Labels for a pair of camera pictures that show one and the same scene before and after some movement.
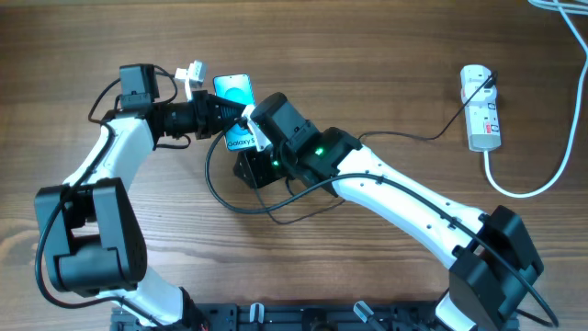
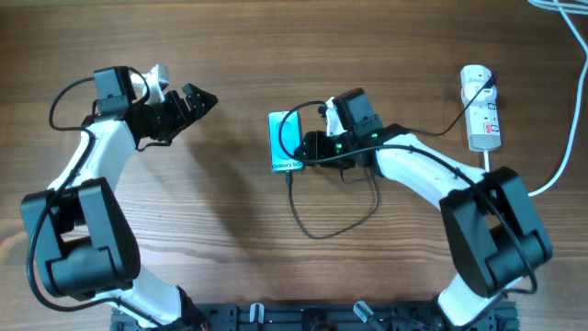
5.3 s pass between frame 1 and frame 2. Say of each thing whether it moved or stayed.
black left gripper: moved
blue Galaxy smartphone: moved
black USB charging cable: moved
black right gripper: moved
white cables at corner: stayed
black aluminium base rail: stayed
